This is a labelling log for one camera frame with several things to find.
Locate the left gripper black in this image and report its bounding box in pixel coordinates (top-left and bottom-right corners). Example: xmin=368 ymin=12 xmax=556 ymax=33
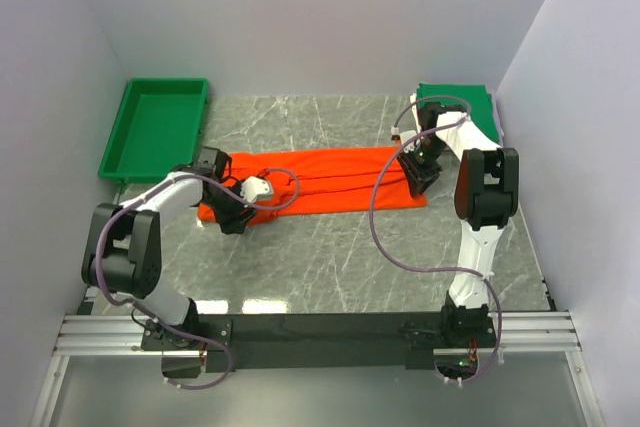
xmin=203 ymin=179 xmax=258 ymax=233

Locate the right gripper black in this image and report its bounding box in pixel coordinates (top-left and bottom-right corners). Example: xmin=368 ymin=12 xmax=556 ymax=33
xmin=397 ymin=136 xmax=448 ymax=198

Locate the orange t shirt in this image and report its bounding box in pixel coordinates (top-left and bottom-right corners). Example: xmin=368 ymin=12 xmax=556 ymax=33
xmin=224 ymin=146 xmax=428 ymax=226

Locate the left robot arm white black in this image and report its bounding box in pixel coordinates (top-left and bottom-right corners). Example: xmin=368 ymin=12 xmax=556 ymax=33
xmin=81 ymin=147 xmax=274 ymax=350

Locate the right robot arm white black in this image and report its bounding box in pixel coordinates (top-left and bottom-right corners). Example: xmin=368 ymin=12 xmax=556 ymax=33
xmin=392 ymin=96 xmax=519 ymax=346

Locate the white folded t shirt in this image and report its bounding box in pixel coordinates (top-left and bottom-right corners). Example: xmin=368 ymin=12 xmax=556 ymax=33
xmin=409 ymin=93 xmax=420 ymax=126

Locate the green folded t shirt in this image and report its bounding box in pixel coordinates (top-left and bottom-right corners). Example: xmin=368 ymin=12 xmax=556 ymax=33
xmin=415 ymin=83 xmax=503 ymax=145

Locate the green plastic bin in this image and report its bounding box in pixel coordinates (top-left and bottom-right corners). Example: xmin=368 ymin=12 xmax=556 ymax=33
xmin=98 ymin=77 xmax=209 ymax=184

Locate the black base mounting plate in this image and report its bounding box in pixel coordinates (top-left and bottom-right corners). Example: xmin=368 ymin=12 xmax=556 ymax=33
xmin=140 ymin=313 xmax=499 ymax=373

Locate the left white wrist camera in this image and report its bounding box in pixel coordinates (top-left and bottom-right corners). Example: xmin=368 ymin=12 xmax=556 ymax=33
xmin=240 ymin=176 xmax=275 ymax=203

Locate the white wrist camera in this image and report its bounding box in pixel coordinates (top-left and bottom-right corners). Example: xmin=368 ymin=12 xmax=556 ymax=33
xmin=391 ymin=127 xmax=419 ymax=153
xmin=240 ymin=176 xmax=275 ymax=203

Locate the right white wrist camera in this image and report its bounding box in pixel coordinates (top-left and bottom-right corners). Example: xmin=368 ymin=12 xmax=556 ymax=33
xmin=391 ymin=127 xmax=419 ymax=153

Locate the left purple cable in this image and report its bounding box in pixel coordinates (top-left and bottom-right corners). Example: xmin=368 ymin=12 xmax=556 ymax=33
xmin=94 ymin=166 xmax=301 ymax=390

